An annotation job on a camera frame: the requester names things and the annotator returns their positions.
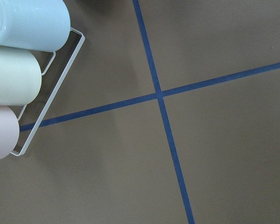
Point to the white cup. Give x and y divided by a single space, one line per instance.
20 76

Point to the light blue cup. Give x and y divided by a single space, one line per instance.
42 25

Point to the pink cup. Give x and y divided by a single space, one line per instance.
9 131

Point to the white wire cup rack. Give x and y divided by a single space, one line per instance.
55 67

